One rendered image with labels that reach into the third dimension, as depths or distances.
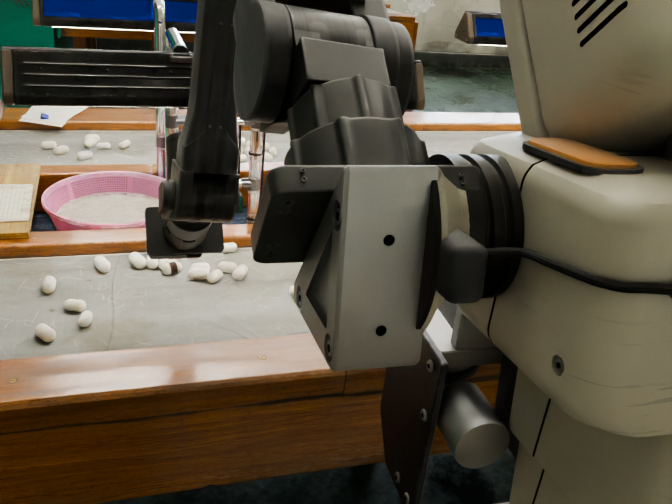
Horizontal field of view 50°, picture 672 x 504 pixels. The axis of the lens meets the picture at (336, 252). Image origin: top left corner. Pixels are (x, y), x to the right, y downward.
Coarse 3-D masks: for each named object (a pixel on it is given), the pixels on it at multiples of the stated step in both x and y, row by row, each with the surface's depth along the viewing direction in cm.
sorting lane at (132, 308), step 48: (0, 288) 112; (96, 288) 114; (144, 288) 116; (192, 288) 117; (240, 288) 119; (288, 288) 120; (0, 336) 101; (96, 336) 103; (144, 336) 104; (192, 336) 105; (240, 336) 106
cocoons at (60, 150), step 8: (88, 136) 172; (96, 136) 173; (48, 144) 166; (56, 144) 167; (88, 144) 169; (104, 144) 169; (120, 144) 170; (128, 144) 172; (248, 144) 179; (56, 152) 163; (64, 152) 164; (80, 152) 162; (88, 152) 163; (272, 152) 176; (240, 160) 170
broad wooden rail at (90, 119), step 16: (16, 112) 181; (80, 112) 186; (96, 112) 187; (112, 112) 188; (128, 112) 189; (144, 112) 191; (416, 112) 217; (432, 112) 218; (448, 112) 220; (464, 112) 222; (0, 128) 175; (16, 128) 176; (32, 128) 177; (48, 128) 178; (64, 128) 179; (80, 128) 180; (96, 128) 181; (112, 128) 182; (128, 128) 183; (144, 128) 185; (416, 128) 207; (432, 128) 209; (448, 128) 210; (464, 128) 212; (480, 128) 213; (496, 128) 215; (512, 128) 216
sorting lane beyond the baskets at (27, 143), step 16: (0, 144) 167; (16, 144) 168; (32, 144) 169; (64, 144) 171; (80, 144) 172; (96, 144) 173; (112, 144) 174; (144, 144) 176; (272, 144) 185; (288, 144) 186; (432, 144) 198; (448, 144) 200; (464, 144) 201; (0, 160) 158; (16, 160) 159; (32, 160) 160; (48, 160) 161; (64, 160) 162; (80, 160) 163; (96, 160) 164; (112, 160) 164; (128, 160) 165; (144, 160) 166; (272, 160) 175
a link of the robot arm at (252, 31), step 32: (256, 0) 45; (288, 0) 49; (320, 0) 49; (352, 0) 49; (256, 32) 44; (288, 32) 43; (384, 32) 46; (256, 64) 44; (288, 64) 43; (256, 96) 44
